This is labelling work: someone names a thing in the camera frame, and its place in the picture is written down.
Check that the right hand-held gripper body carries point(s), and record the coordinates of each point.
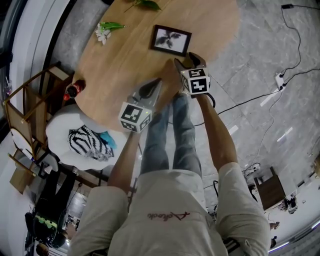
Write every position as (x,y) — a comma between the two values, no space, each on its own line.
(198,83)

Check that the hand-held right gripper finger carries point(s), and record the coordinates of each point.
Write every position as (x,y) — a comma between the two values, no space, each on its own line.
(198,61)
(180,67)

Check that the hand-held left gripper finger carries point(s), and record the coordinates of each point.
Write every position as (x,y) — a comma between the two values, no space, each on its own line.
(142,87)
(155,93)

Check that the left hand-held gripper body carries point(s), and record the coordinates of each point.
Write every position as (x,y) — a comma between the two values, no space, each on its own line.
(133,115)

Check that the black picture frame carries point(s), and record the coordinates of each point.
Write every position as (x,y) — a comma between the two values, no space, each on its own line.
(171,40)

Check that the person's left forearm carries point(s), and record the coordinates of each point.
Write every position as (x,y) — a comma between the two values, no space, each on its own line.
(125,160)

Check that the person's right forearm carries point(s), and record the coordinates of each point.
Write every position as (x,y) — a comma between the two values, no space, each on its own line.
(217,135)

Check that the wooden coffee table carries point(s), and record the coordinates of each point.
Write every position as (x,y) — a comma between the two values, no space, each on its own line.
(120,65)

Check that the teal plush toy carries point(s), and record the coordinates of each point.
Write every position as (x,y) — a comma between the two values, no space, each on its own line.
(108,140)

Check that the person's blue jeans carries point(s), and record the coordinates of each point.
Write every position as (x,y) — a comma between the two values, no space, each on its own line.
(160,150)

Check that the striped knitted pillow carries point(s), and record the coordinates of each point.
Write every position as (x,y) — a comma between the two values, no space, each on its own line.
(85,142)

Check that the cola bottle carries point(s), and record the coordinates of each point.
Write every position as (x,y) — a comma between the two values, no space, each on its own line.
(75,88)

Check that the white flower with leaves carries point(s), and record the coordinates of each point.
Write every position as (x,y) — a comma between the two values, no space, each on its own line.
(107,30)

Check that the white armchair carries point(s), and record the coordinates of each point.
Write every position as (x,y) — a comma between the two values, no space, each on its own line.
(62,117)

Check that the green leaf sprig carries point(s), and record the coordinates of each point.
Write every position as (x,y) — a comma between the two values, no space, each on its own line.
(147,3)

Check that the white power strip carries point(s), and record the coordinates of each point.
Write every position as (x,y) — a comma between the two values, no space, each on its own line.
(255,167)
(280,80)

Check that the wooden shoe rack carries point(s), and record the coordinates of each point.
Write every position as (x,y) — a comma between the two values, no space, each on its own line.
(27,107)

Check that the white tube with blue cap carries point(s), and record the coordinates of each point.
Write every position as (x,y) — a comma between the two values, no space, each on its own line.
(27,153)

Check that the person's white shirt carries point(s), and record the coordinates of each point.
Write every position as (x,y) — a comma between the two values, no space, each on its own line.
(175,220)

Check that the white slipper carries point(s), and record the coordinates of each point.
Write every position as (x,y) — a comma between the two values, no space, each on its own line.
(21,138)

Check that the dark wooden side table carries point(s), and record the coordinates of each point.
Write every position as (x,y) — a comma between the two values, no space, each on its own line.
(271,190)

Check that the plastic cup with straw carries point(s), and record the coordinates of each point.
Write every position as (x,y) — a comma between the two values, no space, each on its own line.
(8,86)

